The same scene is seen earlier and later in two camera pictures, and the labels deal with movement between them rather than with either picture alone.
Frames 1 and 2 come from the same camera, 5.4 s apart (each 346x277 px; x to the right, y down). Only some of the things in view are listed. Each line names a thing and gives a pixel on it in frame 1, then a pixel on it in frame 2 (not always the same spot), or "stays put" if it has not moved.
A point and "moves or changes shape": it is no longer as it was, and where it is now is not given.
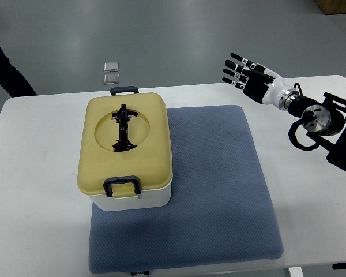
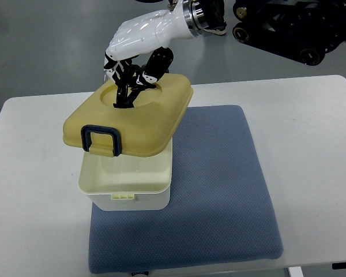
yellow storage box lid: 150,160 moves or changes shape
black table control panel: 345,265 stays put
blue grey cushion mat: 220,209 stays put
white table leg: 296,272 stays put
